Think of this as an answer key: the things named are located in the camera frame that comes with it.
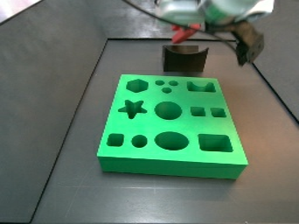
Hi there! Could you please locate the red double-square block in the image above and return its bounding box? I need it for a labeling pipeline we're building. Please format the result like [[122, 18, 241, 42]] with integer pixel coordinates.
[[172, 24, 202, 44]]

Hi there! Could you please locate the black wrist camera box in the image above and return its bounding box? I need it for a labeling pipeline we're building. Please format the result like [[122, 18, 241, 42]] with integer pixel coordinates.
[[231, 21, 265, 66]]

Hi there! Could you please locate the black curved cradle block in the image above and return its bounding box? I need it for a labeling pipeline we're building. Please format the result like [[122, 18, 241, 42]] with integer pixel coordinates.
[[163, 45, 210, 72]]

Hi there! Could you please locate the green foam shape board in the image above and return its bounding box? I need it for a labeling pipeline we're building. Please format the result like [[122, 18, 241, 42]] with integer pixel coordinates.
[[98, 74, 249, 179]]

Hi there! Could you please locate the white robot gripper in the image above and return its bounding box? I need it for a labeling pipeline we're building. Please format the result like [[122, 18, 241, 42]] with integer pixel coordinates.
[[155, 0, 275, 26]]

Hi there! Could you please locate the black cable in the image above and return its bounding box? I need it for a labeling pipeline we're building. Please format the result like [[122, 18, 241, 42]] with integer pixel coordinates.
[[122, 0, 239, 53]]

